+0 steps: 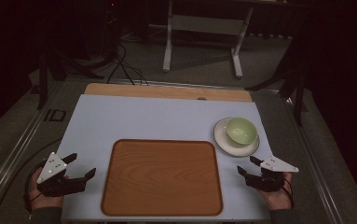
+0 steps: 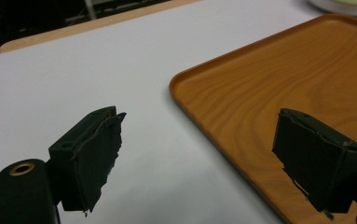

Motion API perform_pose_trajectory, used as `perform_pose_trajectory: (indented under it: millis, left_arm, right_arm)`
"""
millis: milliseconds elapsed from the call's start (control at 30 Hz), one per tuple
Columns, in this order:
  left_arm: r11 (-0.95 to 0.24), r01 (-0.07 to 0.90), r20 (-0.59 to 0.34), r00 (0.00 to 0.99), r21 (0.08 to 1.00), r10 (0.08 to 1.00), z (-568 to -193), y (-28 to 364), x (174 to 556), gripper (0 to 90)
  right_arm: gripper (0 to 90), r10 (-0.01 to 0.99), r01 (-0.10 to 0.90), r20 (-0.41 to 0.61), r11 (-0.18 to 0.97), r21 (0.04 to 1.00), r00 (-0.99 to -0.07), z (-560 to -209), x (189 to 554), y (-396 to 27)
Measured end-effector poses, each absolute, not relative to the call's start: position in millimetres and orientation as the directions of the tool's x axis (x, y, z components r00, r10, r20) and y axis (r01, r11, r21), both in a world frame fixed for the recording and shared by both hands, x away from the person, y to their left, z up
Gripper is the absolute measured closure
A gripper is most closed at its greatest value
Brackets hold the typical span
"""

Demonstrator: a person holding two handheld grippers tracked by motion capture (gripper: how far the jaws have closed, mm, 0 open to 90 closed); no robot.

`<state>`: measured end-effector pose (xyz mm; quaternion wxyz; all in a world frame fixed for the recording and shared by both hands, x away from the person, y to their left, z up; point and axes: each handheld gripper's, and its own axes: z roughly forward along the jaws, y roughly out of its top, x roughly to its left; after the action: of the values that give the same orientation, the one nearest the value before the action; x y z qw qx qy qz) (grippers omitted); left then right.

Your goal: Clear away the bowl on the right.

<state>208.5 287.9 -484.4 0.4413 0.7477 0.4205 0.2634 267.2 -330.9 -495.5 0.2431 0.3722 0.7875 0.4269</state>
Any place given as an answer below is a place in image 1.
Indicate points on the white metal table frame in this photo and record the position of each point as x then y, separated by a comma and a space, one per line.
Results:
204, 28

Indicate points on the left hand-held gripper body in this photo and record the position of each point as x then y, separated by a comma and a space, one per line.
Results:
55, 175

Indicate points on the green bowl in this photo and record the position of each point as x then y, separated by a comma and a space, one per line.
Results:
241, 130

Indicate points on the wooden tray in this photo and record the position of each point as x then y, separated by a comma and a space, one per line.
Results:
162, 177

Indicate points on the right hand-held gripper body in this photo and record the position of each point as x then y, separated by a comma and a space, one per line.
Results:
271, 175

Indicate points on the white plate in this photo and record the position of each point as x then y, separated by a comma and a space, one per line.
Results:
229, 146

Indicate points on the black stand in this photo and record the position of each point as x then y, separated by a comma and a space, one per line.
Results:
291, 81
42, 74

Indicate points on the light blue mat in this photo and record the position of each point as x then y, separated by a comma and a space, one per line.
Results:
135, 118

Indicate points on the person's left hand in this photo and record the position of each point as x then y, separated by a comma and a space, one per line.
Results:
42, 196

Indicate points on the person's right hand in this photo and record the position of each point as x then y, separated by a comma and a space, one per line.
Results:
277, 194

